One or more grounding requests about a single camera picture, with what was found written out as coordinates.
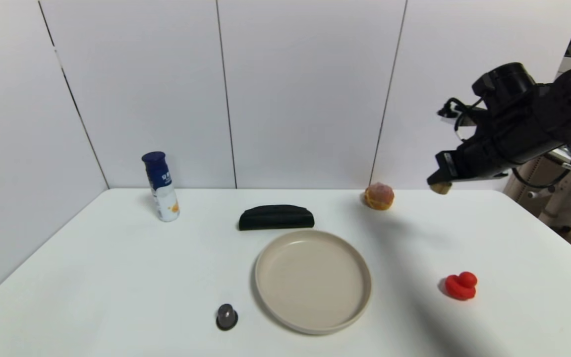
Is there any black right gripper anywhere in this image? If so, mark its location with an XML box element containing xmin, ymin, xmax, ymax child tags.
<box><xmin>426</xmin><ymin>134</ymin><xmax>509</xmax><ymax>186</ymax></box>

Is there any beige round plate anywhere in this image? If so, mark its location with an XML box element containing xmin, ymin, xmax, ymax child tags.
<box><xmin>254</xmin><ymin>229</ymin><xmax>372</xmax><ymax>335</ymax></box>

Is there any red rubber duck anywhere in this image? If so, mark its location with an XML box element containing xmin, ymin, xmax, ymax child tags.
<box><xmin>444</xmin><ymin>271</ymin><xmax>478</xmax><ymax>301</ymax></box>

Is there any orange pink pastry toy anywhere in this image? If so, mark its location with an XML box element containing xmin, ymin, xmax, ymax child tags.
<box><xmin>364</xmin><ymin>182</ymin><xmax>395</xmax><ymax>211</ymax></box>

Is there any black fabric pouch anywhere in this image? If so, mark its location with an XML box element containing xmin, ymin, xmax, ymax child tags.
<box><xmin>238</xmin><ymin>204</ymin><xmax>315</xmax><ymax>232</ymax></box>

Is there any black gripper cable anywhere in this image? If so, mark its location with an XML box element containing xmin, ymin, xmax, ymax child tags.
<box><xmin>437</xmin><ymin>97</ymin><xmax>485</xmax><ymax>145</ymax></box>

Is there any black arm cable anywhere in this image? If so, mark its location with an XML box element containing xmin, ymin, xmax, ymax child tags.
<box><xmin>512</xmin><ymin>147</ymin><xmax>571</xmax><ymax>189</ymax></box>

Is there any white side table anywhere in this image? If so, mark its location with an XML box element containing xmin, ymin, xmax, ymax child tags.
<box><xmin>503</xmin><ymin>147</ymin><xmax>571</xmax><ymax>235</ymax></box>

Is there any blue-capped white bottle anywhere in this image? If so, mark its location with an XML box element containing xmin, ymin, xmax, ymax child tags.
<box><xmin>141</xmin><ymin>151</ymin><xmax>181</xmax><ymax>223</ymax></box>

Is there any black round metal-topped knob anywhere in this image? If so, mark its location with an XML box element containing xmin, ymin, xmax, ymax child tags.
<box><xmin>216</xmin><ymin>303</ymin><xmax>239</xmax><ymax>331</ymax></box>

